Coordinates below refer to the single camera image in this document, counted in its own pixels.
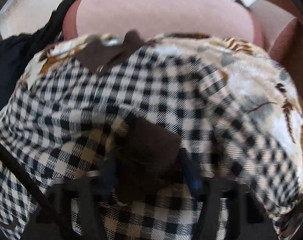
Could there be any black white checkered coat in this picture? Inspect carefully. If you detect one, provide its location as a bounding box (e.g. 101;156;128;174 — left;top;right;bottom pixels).
0;31;302;240

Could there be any leaf patterned plush blanket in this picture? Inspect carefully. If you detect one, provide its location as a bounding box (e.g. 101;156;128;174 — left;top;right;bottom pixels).
0;31;303;235

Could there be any dark navy garment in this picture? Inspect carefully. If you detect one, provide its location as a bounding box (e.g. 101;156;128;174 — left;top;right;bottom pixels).
0;34;46;110

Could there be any black garment under pillow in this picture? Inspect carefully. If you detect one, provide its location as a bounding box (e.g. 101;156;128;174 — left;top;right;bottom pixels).
32;0;77;45

